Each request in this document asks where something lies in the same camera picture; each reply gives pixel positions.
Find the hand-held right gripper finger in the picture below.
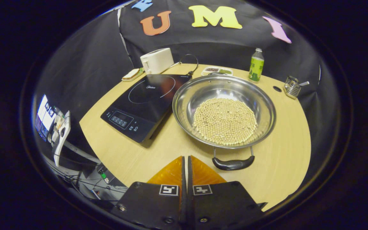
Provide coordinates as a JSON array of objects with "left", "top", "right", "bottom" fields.
[
  {"left": 187, "top": 155, "right": 267, "bottom": 224},
  {"left": 111, "top": 156, "right": 187, "bottom": 224}
]

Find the heap of pale soybeans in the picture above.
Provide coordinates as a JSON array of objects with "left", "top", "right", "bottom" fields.
[{"left": 193, "top": 98, "right": 258, "bottom": 146}]

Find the black induction cooktop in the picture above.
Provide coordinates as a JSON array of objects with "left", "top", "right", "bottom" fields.
[{"left": 100, "top": 74, "right": 192, "bottom": 143}]

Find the steel pot with black handles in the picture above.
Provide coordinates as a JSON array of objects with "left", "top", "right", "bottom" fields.
[{"left": 172, "top": 74, "right": 276, "bottom": 171}]

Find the white sandwich plate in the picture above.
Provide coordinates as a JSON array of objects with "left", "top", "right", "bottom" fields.
[{"left": 122, "top": 68, "right": 145, "bottom": 82}]

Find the white divided bean dish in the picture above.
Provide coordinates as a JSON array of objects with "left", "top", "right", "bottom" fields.
[{"left": 201, "top": 66, "right": 234, "bottom": 76}]

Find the sandwich with lettuce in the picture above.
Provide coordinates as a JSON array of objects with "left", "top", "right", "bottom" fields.
[{"left": 123, "top": 69, "right": 142, "bottom": 80}]

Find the white curved device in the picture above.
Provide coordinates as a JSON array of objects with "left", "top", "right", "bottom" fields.
[{"left": 54, "top": 110, "right": 72, "bottom": 167}]

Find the white toaster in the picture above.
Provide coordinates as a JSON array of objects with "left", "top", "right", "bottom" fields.
[{"left": 140, "top": 48, "right": 175, "bottom": 75}]

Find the green drink bottle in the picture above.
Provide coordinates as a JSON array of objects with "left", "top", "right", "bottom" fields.
[{"left": 249, "top": 48, "right": 265, "bottom": 82}]

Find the black backdrop cloth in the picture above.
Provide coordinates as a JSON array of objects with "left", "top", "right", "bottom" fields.
[{"left": 34, "top": 0, "right": 341, "bottom": 179}]

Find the computer monitor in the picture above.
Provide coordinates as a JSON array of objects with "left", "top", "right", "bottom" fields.
[{"left": 35, "top": 94, "right": 58, "bottom": 141}]

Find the black power cable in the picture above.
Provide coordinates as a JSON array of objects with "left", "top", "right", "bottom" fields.
[{"left": 171, "top": 54, "right": 199, "bottom": 76}]

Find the wire mesh utensil holder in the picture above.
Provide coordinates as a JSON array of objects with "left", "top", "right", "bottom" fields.
[{"left": 283, "top": 76, "right": 302, "bottom": 99}]

